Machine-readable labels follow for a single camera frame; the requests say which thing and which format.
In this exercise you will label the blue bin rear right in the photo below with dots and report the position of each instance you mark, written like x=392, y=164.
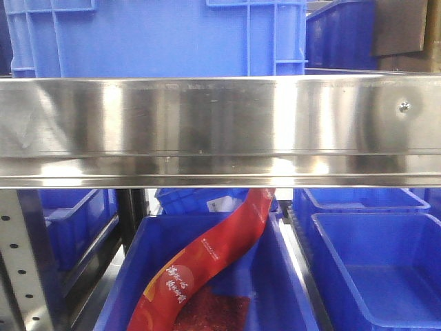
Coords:
x=309, y=201

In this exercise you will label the blue bin lower left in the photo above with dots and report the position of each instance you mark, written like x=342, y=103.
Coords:
x=73, y=218

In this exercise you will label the blue bin upper right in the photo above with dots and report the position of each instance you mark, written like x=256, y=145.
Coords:
x=340, y=36

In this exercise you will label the empty blue bin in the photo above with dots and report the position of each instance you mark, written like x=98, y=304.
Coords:
x=378, y=271

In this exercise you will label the red snack bag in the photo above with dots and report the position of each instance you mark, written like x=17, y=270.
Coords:
x=201, y=260

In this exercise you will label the large blue crate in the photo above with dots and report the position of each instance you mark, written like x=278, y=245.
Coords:
x=156, y=38

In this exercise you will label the brown cardboard piece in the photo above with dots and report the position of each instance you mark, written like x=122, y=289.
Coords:
x=399, y=27

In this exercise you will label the perforated steel upright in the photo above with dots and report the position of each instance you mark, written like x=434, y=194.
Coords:
x=22, y=233

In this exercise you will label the stainless steel shelf rail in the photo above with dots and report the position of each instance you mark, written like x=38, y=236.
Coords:
x=375, y=129

